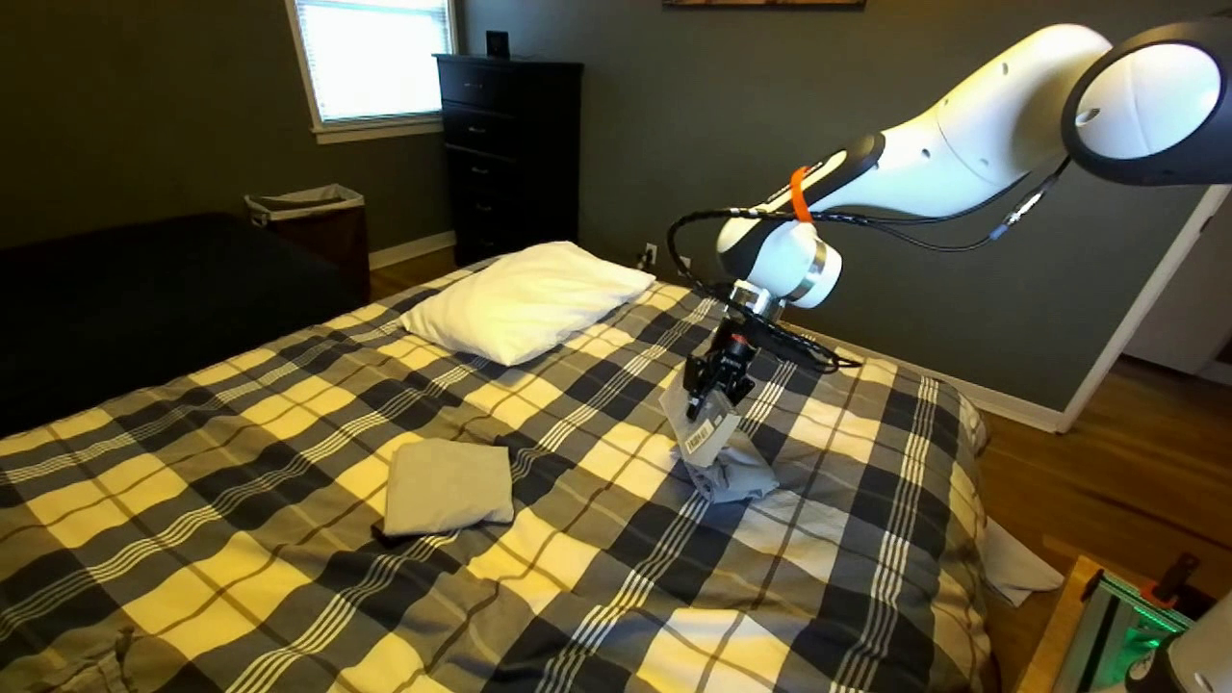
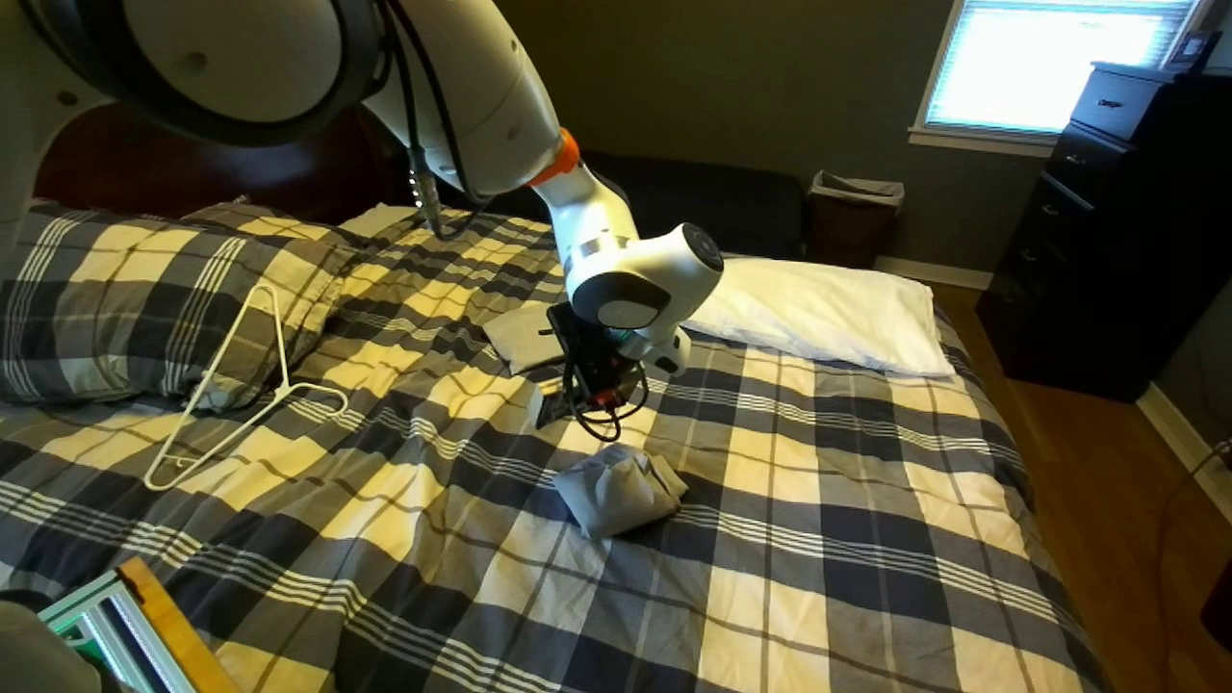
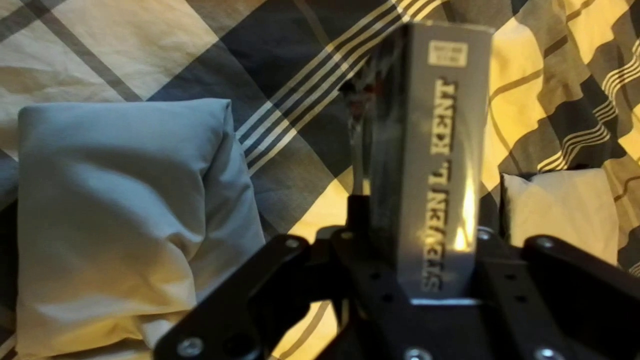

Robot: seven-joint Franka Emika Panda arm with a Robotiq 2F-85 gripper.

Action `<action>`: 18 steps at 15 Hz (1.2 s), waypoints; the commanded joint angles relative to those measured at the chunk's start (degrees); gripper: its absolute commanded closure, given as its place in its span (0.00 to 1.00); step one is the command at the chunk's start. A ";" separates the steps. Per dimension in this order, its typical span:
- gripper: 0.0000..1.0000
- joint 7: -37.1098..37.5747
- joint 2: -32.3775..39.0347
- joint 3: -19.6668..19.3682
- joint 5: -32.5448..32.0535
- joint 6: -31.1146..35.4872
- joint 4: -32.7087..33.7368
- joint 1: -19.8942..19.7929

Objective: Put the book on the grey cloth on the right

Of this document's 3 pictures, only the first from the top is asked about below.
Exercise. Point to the grey rounded base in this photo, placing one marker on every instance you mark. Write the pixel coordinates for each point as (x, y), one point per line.
(1206, 655)

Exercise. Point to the small object on dresser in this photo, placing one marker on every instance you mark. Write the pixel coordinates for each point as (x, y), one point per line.
(500, 48)

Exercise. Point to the plaid bedspread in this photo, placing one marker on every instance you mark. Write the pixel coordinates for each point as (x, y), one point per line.
(255, 514)

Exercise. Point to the wooden plank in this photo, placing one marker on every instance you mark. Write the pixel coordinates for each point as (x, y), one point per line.
(1047, 630)

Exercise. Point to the white wall outlet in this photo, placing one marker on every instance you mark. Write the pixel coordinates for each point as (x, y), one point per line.
(653, 257)

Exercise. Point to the white fabric piece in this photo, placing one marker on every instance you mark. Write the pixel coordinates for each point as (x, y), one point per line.
(1021, 565)

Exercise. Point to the teal metal frame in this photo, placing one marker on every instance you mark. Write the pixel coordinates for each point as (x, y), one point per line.
(1131, 639)

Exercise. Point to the black sofa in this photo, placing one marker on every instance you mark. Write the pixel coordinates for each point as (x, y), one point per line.
(142, 309)

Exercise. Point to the brown bin with cloth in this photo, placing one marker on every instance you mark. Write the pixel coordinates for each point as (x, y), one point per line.
(309, 232)

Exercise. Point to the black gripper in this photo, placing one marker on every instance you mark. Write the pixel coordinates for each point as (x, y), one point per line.
(724, 364)

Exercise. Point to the flat grey cloth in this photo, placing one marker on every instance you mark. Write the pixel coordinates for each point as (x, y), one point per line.
(447, 486)

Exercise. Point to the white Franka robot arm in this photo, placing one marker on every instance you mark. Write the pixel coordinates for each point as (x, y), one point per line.
(986, 141)

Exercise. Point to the black dresser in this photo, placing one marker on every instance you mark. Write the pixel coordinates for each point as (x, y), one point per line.
(509, 161)

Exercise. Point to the bright window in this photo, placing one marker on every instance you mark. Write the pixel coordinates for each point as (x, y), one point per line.
(377, 65)

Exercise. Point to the white pillow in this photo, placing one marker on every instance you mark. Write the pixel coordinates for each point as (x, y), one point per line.
(527, 304)

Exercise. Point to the folded grey cloth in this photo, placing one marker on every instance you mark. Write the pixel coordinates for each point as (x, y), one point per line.
(744, 483)

